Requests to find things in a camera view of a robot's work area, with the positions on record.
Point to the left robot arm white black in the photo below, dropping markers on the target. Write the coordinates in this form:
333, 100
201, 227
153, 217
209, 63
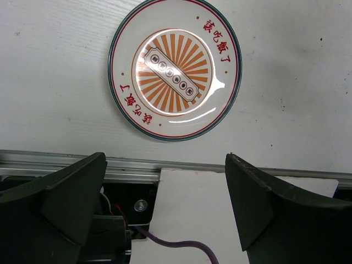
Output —
110, 236

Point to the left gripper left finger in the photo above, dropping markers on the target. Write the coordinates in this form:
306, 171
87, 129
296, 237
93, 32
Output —
32, 246

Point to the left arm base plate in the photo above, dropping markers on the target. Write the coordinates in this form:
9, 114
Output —
137, 203

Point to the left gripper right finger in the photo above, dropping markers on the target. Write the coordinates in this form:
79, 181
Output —
278, 222

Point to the orange sunburst plate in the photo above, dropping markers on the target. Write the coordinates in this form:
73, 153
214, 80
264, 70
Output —
174, 68

